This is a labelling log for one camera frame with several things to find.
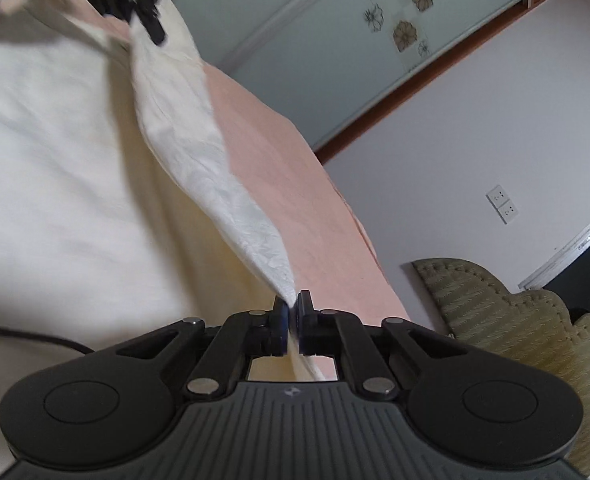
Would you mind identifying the cream white pants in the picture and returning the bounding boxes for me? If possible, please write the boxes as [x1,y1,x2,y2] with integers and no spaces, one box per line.
[0,0,337,480]

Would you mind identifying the pink bed sheet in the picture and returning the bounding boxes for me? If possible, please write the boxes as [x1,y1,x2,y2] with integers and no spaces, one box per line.
[0,0,411,380]

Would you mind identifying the olive green padded headboard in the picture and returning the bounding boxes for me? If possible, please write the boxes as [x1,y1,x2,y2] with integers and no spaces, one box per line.
[413,258,590,476]

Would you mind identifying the frosted glass wardrobe door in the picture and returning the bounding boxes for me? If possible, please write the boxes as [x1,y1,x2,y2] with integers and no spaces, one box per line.
[173,0,520,148]

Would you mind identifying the white wall socket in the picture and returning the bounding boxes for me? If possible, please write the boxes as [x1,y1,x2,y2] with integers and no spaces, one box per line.
[486,185,518,224]

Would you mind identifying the black cable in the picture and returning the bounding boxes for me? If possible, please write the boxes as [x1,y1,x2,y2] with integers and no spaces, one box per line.
[0,322,97,356]

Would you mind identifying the dark window with frame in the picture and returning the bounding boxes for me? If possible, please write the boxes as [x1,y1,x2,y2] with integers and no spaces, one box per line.
[518,223,590,322]

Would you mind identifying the brown wooden door frame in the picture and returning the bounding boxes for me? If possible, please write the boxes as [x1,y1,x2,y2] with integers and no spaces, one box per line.
[315,0,545,164]

